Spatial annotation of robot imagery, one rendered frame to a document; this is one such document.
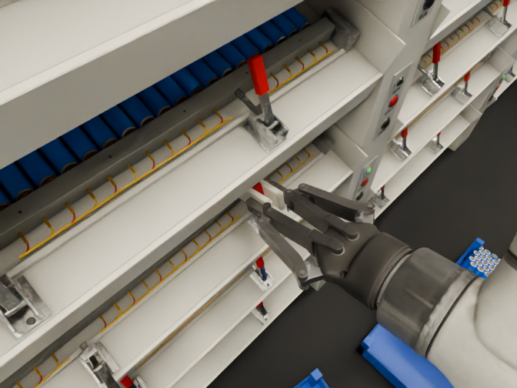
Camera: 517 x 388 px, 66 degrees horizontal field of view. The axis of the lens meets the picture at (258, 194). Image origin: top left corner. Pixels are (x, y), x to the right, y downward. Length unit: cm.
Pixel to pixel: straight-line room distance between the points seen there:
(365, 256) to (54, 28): 31
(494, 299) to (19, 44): 35
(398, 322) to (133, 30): 31
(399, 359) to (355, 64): 75
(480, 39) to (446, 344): 74
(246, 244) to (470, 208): 92
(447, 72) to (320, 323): 64
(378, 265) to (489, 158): 116
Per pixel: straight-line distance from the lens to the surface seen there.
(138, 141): 38
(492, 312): 36
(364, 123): 59
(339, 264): 43
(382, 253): 40
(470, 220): 134
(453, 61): 92
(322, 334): 106
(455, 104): 113
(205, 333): 71
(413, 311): 38
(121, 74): 25
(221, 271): 55
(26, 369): 53
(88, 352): 51
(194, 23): 26
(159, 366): 71
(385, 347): 108
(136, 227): 37
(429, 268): 39
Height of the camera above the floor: 100
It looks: 55 degrees down
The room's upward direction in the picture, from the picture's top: straight up
